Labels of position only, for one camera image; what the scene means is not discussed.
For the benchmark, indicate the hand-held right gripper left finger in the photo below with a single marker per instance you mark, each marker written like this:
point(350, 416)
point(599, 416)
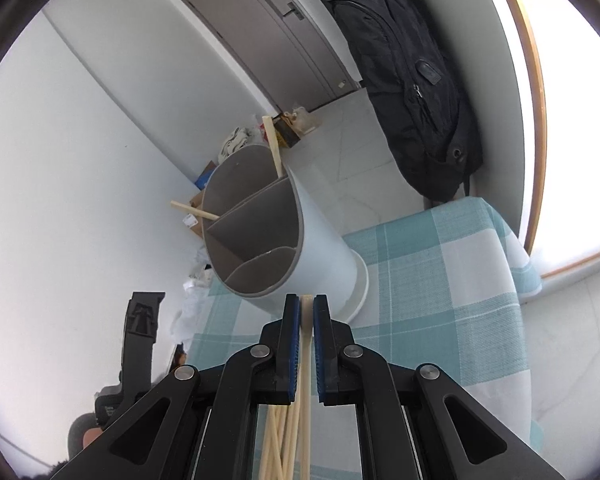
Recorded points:
point(293, 350)

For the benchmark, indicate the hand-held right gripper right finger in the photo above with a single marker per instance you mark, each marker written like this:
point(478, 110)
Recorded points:
point(320, 350)

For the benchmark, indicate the beige wooden chopstick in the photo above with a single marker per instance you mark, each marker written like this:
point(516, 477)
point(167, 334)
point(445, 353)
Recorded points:
point(270, 440)
point(289, 435)
point(274, 147)
point(306, 340)
point(192, 209)

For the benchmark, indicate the grey divided utensil holder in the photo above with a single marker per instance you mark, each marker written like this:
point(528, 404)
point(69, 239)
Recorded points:
point(320, 250)

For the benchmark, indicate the person's left hand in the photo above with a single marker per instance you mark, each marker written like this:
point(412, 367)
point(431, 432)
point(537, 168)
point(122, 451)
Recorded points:
point(92, 437)

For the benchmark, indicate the crumpled white plastic bags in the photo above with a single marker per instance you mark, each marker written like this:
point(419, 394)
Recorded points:
point(192, 300)

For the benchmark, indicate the teal checkered tablecloth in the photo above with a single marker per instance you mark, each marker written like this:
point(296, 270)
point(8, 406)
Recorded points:
point(430, 285)

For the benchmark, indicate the brown cardboard box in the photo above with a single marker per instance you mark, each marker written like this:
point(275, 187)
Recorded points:
point(200, 210)

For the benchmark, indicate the blue cardboard box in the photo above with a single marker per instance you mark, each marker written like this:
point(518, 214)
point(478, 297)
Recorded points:
point(203, 180)

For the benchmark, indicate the white cloth pile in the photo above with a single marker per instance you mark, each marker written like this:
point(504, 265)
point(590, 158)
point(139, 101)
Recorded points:
point(237, 141)

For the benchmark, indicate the yellow bag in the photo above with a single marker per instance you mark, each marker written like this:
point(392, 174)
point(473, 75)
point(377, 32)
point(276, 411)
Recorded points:
point(286, 132)

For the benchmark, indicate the translucent plastic bag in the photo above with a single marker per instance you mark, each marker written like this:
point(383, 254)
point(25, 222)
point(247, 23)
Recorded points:
point(306, 120)

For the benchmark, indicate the black backpack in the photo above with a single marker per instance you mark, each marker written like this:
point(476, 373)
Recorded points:
point(410, 85)

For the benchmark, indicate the grey-brown door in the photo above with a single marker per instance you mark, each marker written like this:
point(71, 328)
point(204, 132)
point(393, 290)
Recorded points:
point(280, 35)

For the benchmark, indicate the wooden framed mirror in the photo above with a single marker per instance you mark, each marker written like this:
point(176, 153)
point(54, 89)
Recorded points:
point(570, 135)

